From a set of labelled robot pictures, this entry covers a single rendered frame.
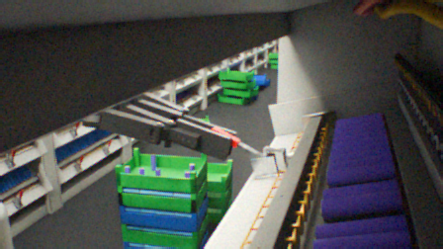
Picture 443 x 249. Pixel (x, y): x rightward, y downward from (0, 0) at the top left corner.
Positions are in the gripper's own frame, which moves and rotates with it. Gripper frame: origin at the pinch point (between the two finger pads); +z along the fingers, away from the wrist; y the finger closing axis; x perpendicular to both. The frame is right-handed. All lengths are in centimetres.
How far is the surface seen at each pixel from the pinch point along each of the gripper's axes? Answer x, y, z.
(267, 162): 0.2, 1.0, 8.3
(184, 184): -52, -73, -24
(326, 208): 4.0, 14.1, 15.2
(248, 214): -1.4, 10.4, 9.0
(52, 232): -102, -73, -79
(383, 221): 6.4, 17.7, 18.7
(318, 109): 3.7, -15.6, 11.8
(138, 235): -79, -70, -36
